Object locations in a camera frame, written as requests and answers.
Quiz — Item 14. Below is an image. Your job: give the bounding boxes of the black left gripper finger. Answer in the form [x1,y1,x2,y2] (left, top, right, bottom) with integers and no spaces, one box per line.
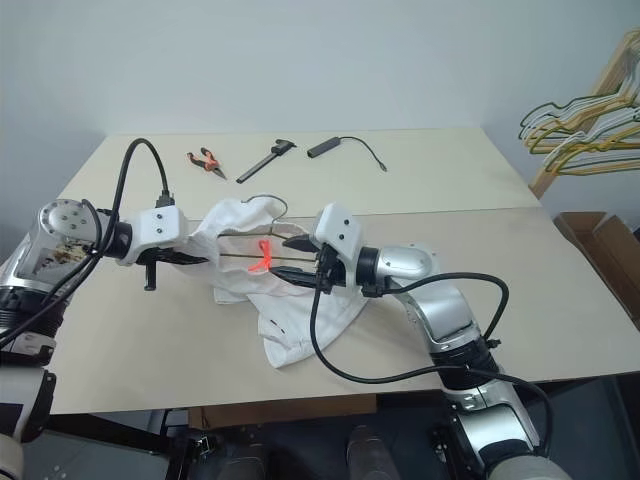
[170,252,211,267]

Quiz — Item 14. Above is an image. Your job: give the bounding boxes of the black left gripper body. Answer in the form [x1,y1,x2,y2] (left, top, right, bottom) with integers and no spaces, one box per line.
[133,249,175,292]

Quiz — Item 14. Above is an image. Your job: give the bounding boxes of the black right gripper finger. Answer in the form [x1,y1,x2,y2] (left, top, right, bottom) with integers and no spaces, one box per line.
[282,235,317,253]
[269,266,318,291]

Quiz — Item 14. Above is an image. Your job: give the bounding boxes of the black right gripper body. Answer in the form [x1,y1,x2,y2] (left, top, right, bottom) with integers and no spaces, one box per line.
[312,243,351,295]

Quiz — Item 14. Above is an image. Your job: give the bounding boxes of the olive wire hanger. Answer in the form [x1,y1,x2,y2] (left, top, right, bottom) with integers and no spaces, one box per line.
[218,193,322,265]

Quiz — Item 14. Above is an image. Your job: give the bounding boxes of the white shirt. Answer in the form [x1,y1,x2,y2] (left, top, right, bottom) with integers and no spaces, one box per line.
[186,195,369,371]

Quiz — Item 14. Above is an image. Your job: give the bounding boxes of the wooden hanger rack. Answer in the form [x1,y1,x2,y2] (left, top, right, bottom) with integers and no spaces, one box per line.
[528,27,640,202]

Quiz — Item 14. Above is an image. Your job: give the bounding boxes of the black digital caliper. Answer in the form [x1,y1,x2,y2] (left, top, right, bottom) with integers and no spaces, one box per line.
[235,137,299,185]

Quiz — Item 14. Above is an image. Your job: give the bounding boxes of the brown panel under table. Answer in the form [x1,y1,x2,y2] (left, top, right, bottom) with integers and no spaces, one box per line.
[188,396,378,430]

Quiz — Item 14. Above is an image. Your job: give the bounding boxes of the brown cardboard box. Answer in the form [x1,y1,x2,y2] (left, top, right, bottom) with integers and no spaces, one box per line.
[551,210,640,332]

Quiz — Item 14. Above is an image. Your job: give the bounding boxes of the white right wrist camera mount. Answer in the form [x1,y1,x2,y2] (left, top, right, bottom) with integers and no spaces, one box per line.
[311,201,364,294]

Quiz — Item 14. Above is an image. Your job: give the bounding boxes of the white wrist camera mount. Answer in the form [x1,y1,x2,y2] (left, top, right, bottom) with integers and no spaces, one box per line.
[311,201,364,294]
[121,205,191,267]

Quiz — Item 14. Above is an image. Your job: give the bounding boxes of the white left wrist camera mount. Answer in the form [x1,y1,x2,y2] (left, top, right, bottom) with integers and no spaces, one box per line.
[121,205,191,267]

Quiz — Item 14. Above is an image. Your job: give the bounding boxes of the long black right arm cable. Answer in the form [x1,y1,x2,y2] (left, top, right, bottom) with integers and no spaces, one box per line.
[309,288,557,457]

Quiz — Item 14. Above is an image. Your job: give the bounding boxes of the orange handled pliers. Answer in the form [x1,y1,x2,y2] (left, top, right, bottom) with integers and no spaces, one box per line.
[185,145,229,182]

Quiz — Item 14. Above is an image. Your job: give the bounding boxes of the black USB hub with cable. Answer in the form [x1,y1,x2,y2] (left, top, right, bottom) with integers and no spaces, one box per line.
[305,134,389,175]

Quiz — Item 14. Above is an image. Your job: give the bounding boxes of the short black right wrist cable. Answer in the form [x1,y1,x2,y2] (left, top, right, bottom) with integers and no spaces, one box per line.
[361,271,511,347]

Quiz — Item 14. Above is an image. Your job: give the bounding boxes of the black table frame bar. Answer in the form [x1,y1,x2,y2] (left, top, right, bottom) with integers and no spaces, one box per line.
[45,413,169,455]

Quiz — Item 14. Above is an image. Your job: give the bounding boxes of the white wire hanger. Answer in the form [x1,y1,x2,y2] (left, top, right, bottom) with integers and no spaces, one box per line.
[522,107,640,172]

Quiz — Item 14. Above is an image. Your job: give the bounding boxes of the dark green wire hanger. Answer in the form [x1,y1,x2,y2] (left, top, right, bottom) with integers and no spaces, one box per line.
[519,98,640,157]

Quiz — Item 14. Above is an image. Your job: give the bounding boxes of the yellow wire hanger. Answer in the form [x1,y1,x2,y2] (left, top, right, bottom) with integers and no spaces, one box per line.
[542,130,640,178]

